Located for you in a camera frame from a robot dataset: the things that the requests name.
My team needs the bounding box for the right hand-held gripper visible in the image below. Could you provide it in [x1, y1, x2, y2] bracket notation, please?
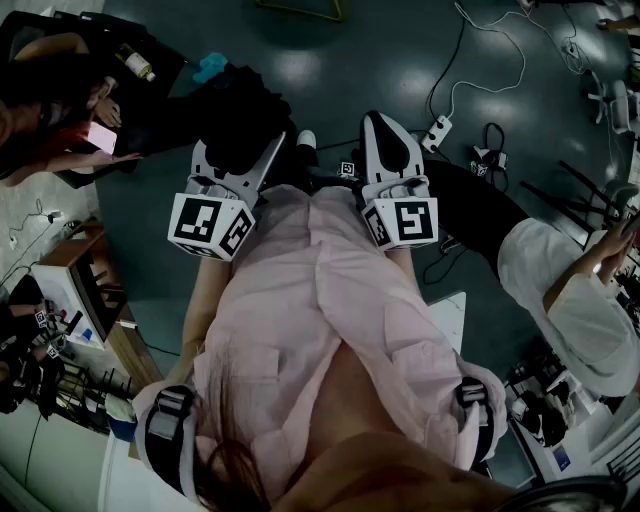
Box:
[356, 110, 440, 250]

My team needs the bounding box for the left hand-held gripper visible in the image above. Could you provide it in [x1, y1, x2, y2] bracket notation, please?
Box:
[167, 131, 289, 262]

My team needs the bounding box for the person's right forearm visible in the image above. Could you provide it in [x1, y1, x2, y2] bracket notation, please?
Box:
[389, 243, 429, 306]

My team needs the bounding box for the person's left forearm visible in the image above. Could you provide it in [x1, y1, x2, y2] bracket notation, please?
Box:
[167, 252, 236, 387]

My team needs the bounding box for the white power strip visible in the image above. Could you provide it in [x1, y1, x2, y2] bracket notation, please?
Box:
[420, 114, 454, 154]

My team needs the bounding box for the teal cloth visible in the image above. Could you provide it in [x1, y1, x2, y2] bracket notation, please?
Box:
[191, 51, 230, 84]

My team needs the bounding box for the person's pink shirt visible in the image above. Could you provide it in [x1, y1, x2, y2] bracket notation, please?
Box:
[132, 183, 509, 506]

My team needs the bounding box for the pink phone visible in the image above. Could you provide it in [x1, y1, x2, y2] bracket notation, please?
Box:
[86, 121, 119, 156]

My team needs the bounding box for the yellow drink bottle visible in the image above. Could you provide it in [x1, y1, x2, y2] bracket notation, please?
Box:
[115, 43, 157, 84]

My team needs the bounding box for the brown wooden cabinet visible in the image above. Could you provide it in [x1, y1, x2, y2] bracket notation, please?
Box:
[29, 218, 167, 384]

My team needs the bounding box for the white office chair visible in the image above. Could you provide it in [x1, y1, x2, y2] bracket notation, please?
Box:
[586, 77, 640, 137]

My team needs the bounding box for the person's head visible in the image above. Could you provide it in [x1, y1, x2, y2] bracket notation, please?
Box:
[272, 432, 531, 512]

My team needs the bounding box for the black coiled cable with adapter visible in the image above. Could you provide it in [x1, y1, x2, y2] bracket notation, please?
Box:
[471, 121, 510, 194]

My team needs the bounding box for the white cable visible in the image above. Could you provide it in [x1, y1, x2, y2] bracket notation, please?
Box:
[448, 0, 529, 119]

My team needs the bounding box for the yellow metal frame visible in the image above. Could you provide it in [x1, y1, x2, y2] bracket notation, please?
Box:
[254, 0, 347, 24]

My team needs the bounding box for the white charger with cable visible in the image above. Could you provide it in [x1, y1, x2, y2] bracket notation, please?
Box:
[7, 198, 67, 251]

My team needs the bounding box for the black metal chair frame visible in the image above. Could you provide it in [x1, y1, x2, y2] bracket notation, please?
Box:
[519, 159, 627, 251]

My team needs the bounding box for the black shoulder strap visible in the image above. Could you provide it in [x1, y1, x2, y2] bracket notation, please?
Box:
[141, 383, 199, 504]
[455, 375, 497, 469]

